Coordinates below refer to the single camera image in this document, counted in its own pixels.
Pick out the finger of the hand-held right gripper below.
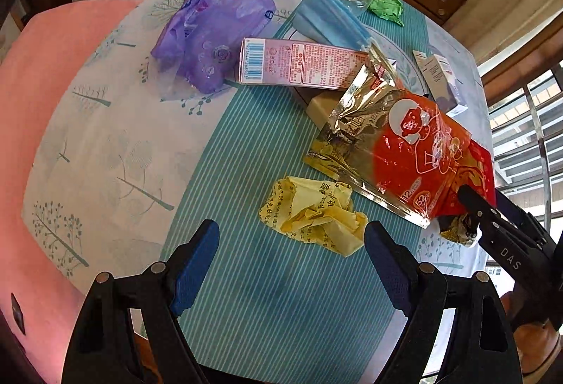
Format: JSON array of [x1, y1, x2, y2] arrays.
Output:
[[457, 184, 506, 235], [495, 189, 552, 246]]

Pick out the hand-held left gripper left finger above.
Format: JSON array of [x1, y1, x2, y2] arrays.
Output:
[[62, 219, 221, 384]]

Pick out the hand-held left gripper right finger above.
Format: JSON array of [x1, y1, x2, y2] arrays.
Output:
[[364, 220, 524, 384]]

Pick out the black gold paper bag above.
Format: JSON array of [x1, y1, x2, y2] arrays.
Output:
[[437, 210, 481, 248]]

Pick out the red gold foil bag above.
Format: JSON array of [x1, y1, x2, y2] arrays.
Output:
[[304, 42, 497, 229]]

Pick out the yellow paper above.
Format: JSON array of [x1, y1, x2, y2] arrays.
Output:
[[259, 175, 369, 258]]

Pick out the small white purple box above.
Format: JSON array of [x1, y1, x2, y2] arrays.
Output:
[[412, 50, 468, 117]]

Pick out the green wrapper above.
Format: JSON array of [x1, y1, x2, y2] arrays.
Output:
[[367, 0, 404, 28]]

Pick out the pink cardboard box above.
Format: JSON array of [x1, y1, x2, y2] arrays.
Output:
[[238, 37, 370, 91]]

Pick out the purple plastic bag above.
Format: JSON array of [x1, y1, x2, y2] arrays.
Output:
[[150, 0, 277, 101]]

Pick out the blue face mask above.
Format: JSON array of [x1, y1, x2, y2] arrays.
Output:
[[292, 0, 372, 51]]

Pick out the person's right hand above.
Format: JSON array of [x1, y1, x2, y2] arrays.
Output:
[[512, 318, 563, 371]]

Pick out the metal window grille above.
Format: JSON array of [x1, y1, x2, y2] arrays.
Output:
[[477, 63, 563, 235]]

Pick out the pink blanket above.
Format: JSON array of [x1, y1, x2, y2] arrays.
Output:
[[0, 0, 146, 384]]

